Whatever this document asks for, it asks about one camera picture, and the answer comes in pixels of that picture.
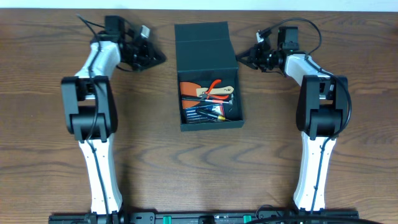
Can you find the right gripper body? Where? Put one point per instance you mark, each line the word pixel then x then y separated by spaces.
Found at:
pixel 264 60

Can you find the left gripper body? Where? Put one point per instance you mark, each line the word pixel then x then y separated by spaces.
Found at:
pixel 145 51

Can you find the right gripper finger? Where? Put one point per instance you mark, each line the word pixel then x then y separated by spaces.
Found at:
pixel 245 54
pixel 242 63

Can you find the orange scraper wooden handle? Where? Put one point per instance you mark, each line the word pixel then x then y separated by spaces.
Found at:
pixel 189 88

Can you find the dark green hinged box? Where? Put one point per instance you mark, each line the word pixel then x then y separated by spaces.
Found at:
pixel 204 53

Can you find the small claw hammer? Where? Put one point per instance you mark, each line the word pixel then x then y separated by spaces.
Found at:
pixel 193 101

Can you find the red handled pliers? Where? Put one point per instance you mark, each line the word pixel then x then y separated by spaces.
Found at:
pixel 215 93

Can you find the black yellow screwdriver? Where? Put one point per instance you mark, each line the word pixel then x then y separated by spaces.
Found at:
pixel 211 115

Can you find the blue precision screwdriver set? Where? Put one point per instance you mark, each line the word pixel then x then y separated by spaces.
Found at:
pixel 192 117

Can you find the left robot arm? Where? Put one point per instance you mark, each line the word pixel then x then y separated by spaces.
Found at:
pixel 90 109

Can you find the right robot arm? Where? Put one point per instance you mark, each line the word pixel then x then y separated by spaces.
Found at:
pixel 323 110

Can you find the black mounting rail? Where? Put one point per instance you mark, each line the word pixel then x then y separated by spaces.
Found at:
pixel 265 215

